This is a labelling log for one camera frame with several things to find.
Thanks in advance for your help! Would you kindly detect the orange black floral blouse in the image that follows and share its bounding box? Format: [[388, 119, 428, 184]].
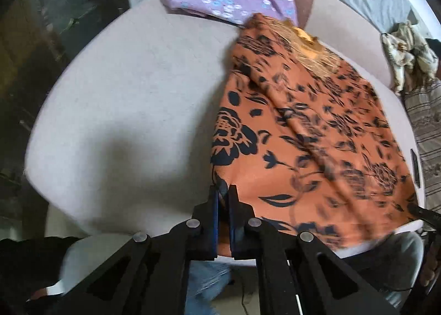
[[210, 14, 417, 249]]

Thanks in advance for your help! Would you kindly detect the operator right hand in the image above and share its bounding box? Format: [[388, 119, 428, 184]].
[[419, 235, 440, 287]]

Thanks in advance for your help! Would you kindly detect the blue jeans leg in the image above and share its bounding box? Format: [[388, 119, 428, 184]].
[[185, 261, 231, 315]]

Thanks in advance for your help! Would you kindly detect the striped beige cushion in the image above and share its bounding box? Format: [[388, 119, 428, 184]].
[[404, 78, 441, 213]]

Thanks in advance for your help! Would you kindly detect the cream patterned crumpled cloth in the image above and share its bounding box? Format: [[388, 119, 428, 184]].
[[380, 20, 439, 96]]

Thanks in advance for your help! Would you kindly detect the pink sofa backrest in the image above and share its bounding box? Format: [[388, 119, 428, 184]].
[[294, 0, 393, 88]]

